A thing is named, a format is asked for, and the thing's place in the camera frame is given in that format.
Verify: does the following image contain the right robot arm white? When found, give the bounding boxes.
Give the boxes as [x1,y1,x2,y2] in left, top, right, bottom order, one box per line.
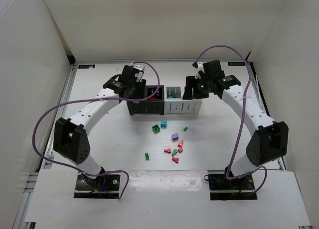
[182,60,289,180]

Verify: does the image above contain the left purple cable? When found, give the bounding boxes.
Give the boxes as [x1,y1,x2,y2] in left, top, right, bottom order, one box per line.
[33,61,160,199]

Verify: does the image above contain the green lego slope middle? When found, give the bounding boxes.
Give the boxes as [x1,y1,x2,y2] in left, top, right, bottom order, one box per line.
[171,149,178,156]

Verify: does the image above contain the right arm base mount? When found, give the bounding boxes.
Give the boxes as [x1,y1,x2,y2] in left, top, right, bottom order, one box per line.
[203,171,257,201]

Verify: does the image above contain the black double bin container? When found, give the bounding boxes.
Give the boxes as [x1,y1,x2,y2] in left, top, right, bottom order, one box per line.
[127,85,164,115]

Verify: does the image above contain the purple cable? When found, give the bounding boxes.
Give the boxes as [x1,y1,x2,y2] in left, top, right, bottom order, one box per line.
[196,45,269,196]
[33,61,160,199]

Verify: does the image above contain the purple lego brick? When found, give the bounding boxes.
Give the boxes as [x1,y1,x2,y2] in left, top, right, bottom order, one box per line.
[171,133,179,141]

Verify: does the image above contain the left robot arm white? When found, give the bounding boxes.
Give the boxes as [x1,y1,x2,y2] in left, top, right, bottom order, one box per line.
[53,65,146,179]

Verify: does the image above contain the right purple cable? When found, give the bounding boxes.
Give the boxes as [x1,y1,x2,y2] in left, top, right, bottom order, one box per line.
[196,45,269,196]

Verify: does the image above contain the red lego slope bottom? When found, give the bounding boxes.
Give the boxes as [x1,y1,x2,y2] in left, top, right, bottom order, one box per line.
[172,157,179,163]

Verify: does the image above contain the red lego slope top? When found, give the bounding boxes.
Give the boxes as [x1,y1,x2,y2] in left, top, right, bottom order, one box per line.
[178,140,184,147]

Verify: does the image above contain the white double bin container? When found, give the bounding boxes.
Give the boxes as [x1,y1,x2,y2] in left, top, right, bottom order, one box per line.
[164,86,202,115]

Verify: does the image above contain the green square lego brick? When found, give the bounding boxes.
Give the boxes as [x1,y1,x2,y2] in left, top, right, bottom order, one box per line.
[152,124,160,133]

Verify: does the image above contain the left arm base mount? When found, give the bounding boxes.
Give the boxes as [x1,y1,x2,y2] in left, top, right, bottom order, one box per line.
[73,173,121,199]

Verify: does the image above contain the cyan lego brick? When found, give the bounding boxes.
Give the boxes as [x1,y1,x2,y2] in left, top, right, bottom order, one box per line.
[160,120,167,128]

